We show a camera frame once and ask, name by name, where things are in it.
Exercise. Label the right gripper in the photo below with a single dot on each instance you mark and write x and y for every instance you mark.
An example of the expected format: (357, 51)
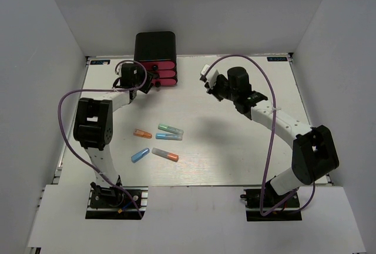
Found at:
(220, 79)

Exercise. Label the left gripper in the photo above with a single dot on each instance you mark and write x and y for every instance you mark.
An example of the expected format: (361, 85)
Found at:
(147, 84)

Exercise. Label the pink drawer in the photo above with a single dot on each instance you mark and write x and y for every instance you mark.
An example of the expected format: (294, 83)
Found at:
(164, 82)
(166, 74)
(158, 65)

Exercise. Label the green highlighter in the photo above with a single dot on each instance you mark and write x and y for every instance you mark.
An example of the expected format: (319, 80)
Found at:
(170, 129)

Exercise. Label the blue highlighter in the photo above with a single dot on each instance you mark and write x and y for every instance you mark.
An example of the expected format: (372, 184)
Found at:
(169, 136)

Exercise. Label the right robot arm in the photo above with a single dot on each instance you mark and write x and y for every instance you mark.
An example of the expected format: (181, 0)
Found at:
(313, 150)

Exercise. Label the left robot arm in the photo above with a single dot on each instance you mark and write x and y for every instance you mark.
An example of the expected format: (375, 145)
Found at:
(93, 127)

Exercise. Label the black drawer cabinet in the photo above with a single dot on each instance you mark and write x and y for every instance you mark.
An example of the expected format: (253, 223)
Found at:
(156, 46)

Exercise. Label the right blue table sticker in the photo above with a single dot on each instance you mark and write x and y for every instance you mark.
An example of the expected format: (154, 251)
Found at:
(277, 59)

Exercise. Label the blue table sticker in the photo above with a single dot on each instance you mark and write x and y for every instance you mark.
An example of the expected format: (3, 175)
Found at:
(100, 62)
(277, 59)

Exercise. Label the left blue table sticker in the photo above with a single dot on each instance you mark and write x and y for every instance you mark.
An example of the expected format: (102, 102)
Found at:
(100, 62)

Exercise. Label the orange white highlighter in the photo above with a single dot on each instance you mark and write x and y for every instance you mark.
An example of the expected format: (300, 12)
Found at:
(164, 154)

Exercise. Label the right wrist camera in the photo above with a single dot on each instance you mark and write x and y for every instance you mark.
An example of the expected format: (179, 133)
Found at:
(208, 76)

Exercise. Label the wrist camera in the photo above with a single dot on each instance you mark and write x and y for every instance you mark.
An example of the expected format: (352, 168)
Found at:
(208, 76)
(118, 70)

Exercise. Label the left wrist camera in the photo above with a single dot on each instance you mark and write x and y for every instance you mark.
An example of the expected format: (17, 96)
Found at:
(118, 70)

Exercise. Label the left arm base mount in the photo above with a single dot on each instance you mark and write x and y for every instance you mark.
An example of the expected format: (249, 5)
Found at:
(110, 204)

